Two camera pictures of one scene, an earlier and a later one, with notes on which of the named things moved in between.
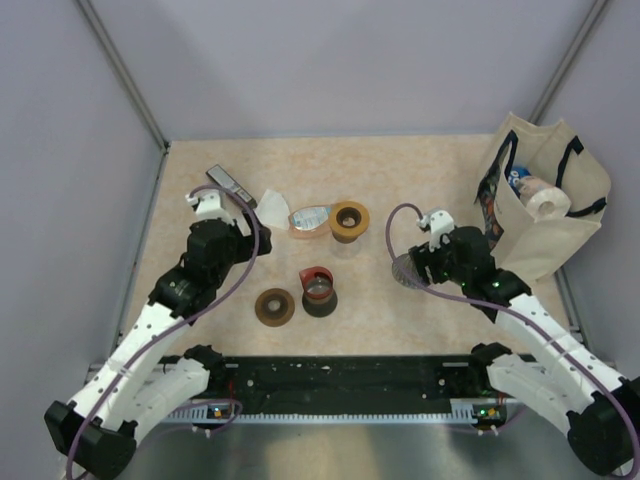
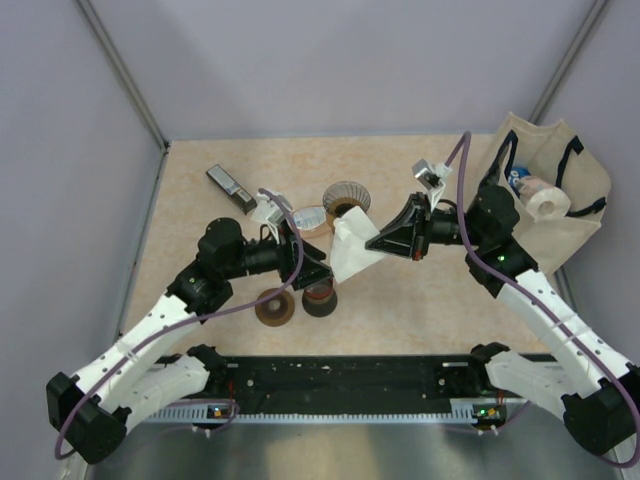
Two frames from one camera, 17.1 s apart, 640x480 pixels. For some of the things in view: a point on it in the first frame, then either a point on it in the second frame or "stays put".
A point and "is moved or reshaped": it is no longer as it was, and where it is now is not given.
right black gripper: x=424 y=257 → x=410 y=234
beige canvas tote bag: x=541 y=197 stays put
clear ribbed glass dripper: x=406 y=271 → x=344 y=196
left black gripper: x=246 y=242 → x=313 y=270
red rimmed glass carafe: x=320 y=298 stays put
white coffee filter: x=273 y=210 is moved or reshaped
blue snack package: x=515 y=174 stays put
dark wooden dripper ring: x=274 y=307 stays put
